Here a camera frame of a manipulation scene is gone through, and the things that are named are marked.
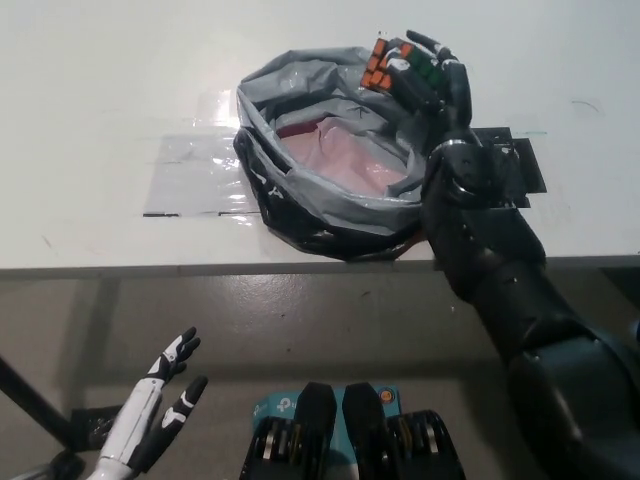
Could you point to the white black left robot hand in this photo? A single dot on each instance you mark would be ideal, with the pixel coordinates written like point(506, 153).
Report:
point(145, 400)

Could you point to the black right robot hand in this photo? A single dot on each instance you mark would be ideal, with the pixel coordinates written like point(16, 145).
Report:
point(460, 105)

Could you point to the rubik's cube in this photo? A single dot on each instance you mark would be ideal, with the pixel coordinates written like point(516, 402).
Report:
point(377, 65)

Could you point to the grey black plastic bag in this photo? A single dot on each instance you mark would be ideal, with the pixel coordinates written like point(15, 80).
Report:
point(310, 220)

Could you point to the black floor tape piece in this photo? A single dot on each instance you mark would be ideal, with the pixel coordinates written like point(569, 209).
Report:
point(92, 427)

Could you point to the black robot torso block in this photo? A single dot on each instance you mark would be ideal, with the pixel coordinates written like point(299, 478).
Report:
point(365, 425)
point(312, 425)

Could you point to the clear tape patch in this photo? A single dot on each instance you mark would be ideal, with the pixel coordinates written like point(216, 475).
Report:
point(195, 170)

